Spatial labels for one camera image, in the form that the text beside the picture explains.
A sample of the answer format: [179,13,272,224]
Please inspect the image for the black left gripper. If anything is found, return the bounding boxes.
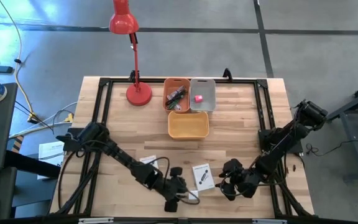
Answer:
[158,167,193,213]

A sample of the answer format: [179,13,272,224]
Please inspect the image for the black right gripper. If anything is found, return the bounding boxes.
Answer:
[215,158,262,201]

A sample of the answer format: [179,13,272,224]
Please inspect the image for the white printed booklet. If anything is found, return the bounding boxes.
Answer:
[139,154,160,170]
[191,163,216,192]

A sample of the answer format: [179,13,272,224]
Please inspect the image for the yellow plastic bin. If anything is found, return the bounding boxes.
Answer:
[167,111,210,140]

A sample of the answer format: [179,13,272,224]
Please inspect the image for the grey plastic bin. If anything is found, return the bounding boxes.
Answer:
[190,78,217,112]

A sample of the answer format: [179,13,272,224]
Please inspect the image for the orange plastic bin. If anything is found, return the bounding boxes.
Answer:
[162,77,191,113]

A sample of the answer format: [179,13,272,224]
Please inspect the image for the red desk lamp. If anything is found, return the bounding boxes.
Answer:
[109,0,154,107]

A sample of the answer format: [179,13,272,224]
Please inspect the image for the white paper sheet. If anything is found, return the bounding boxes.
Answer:
[37,141,65,180]

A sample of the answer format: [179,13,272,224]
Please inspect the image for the black front rail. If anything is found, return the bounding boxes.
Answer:
[0,214,358,224]

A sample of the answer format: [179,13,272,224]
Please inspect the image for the silver rail bracket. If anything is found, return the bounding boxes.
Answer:
[78,217,114,224]
[252,218,288,224]

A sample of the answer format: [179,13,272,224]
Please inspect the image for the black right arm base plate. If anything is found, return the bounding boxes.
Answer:
[258,129,304,155]

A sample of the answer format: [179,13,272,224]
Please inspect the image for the thin black floor cable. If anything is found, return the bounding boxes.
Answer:
[305,136,358,157]

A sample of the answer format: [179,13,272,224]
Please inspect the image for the black metal table frame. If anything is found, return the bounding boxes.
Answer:
[50,77,315,218]

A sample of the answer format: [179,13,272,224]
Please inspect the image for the grey floor cable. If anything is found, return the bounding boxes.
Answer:
[7,101,78,139]

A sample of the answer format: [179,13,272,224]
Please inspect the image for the yellow floor cable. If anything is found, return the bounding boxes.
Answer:
[0,0,35,118]

